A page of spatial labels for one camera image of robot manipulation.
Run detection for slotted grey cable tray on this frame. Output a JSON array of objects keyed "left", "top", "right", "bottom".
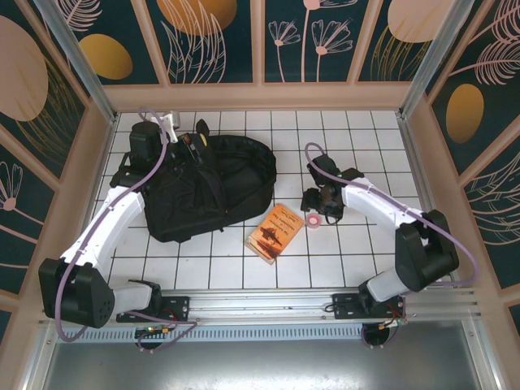
[{"left": 54, "top": 327, "right": 366, "bottom": 343}]

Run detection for small circuit board with wires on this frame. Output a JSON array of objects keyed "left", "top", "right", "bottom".
[
  {"left": 379, "top": 316, "right": 407, "bottom": 331},
  {"left": 136, "top": 323, "right": 174, "bottom": 339}
]

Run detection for grey metal sheet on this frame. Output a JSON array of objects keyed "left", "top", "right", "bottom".
[{"left": 40, "top": 339, "right": 503, "bottom": 390}]

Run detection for orange paperback book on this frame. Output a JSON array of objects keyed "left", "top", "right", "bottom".
[{"left": 245, "top": 202, "right": 304, "bottom": 266}]

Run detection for black fabric backpack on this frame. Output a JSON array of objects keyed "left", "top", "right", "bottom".
[{"left": 144, "top": 119, "right": 280, "bottom": 245}]

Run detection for aluminium corner post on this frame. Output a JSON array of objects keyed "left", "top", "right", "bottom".
[
  {"left": 32, "top": 0, "right": 119, "bottom": 124},
  {"left": 397, "top": 0, "right": 476, "bottom": 119}
]

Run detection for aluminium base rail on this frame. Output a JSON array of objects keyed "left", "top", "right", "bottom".
[{"left": 38, "top": 286, "right": 484, "bottom": 326}]

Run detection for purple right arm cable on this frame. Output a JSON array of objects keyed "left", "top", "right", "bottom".
[{"left": 304, "top": 141, "right": 480, "bottom": 354}]

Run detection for aluminium side rail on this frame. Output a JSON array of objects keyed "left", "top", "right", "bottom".
[{"left": 396, "top": 115, "right": 464, "bottom": 290}]

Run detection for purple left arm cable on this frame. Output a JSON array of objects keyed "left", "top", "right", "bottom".
[{"left": 54, "top": 106, "right": 198, "bottom": 354}]

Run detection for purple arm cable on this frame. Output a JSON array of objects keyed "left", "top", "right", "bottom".
[
  {"left": 54, "top": 106, "right": 198, "bottom": 354},
  {"left": 304, "top": 141, "right": 480, "bottom": 354}
]

